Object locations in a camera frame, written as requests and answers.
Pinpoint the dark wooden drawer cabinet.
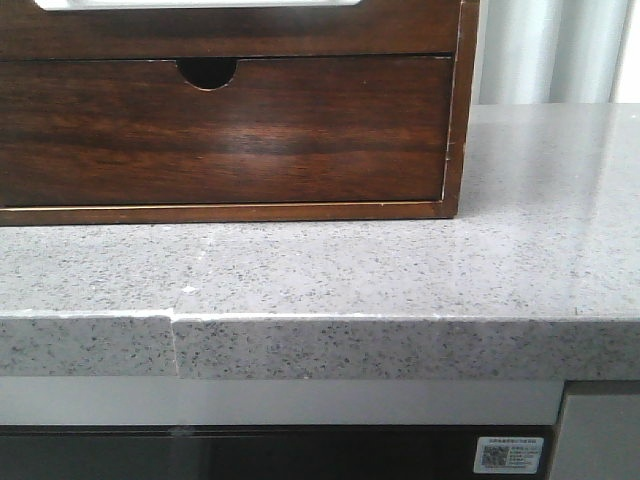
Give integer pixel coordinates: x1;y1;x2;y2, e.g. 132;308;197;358
1;1;479;226

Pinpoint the grey cabinet panel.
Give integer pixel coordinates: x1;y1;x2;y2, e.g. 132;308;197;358
549;381;639;479

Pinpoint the white tray on cabinet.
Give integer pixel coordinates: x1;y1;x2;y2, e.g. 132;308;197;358
36;0;360;11

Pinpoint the dark wooden drawer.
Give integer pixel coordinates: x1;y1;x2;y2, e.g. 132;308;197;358
1;55;452;207

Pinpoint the white QR code sticker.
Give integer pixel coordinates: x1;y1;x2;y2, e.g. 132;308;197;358
473;436;545;474

